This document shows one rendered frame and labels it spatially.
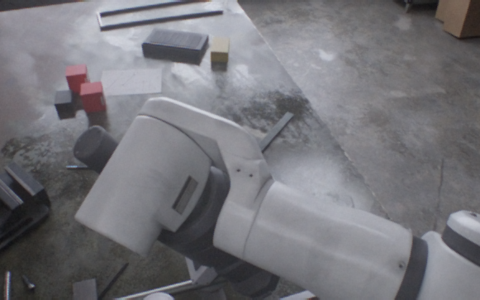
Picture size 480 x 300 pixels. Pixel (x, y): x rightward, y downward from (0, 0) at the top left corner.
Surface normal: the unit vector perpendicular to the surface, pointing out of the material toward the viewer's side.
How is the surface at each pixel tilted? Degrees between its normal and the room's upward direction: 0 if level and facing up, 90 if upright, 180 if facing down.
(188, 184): 70
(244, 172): 22
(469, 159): 0
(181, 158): 59
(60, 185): 0
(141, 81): 0
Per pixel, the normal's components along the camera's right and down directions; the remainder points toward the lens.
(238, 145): -0.09, -0.42
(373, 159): 0.05, -0.71
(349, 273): -0.28, 0.01
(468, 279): -0.83, -0.20
